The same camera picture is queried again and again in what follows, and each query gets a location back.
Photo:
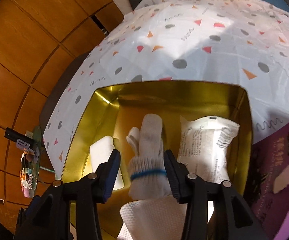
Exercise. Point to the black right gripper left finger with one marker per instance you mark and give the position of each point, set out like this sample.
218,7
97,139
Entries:
48,216

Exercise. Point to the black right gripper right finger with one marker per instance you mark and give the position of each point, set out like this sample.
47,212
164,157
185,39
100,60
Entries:
214,211

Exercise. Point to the white knitted glove bundle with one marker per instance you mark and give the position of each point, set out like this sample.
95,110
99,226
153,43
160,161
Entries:
146,169

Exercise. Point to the white soft block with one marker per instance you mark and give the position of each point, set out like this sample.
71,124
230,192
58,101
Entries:
100,152

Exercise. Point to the purple box lid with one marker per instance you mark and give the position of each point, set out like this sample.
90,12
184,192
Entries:
268,190

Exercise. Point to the green glass side table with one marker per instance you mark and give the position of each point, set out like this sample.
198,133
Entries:
33,151

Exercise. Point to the white packaged wipes pouch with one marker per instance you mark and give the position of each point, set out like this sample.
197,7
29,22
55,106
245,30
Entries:
203,146

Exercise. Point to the gold metal tin box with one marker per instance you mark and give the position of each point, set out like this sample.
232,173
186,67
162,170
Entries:
114,110

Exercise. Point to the patterned white tablecloth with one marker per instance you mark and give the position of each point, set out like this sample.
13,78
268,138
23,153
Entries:
242,42

